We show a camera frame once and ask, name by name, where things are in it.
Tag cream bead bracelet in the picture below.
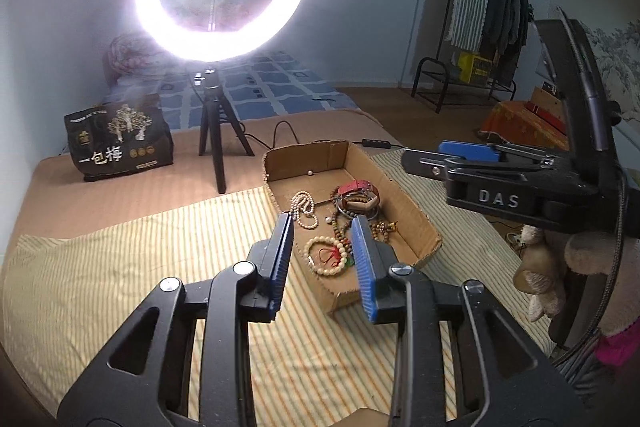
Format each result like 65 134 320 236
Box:
305 235 352 277

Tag small charm bracelet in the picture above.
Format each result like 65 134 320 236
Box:
371 220 400 243

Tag blue checked blanket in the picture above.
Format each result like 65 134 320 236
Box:
102 51 361 130

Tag black tripod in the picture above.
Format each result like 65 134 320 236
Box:
190 66 254 194

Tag black bag with tree print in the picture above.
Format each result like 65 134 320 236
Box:
64 94 174 182

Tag red leather bracelet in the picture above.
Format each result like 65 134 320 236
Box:
339 179 380 214

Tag brown box with red edge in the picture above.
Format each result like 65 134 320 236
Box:
525 86 569 134

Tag cardboard box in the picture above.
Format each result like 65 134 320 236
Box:
262 139 443 315

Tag black power cable with switch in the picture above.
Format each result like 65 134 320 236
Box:
240 121 406 152

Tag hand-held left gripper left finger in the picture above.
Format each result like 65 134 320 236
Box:
57 213 296 427

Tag pink garment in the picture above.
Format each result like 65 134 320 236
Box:
594 331 640 374

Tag brown flat board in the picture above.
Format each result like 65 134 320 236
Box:
414 0 457 75

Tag pearl necklace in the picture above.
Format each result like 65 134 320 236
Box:
290 191 319 229

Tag yellow striped cloth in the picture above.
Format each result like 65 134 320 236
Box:
0 150 556 427

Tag brown wooden bead necklace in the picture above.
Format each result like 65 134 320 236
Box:
327 187 376 258

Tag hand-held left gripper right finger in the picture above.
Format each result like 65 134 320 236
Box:
350 215 586 427

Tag dark hanging clothes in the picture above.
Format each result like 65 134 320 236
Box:
482 0 532 64

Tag wall poster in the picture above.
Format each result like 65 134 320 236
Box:
550 0 640 130

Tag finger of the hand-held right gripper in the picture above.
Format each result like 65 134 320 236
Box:
438 140 557 168
401 148 452 184

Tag tan mat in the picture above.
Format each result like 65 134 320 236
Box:
31 108 406 240

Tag yellow crate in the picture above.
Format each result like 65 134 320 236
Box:
456 52 494 86

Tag red patterned folded quilt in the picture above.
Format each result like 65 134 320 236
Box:
102 34 152 88

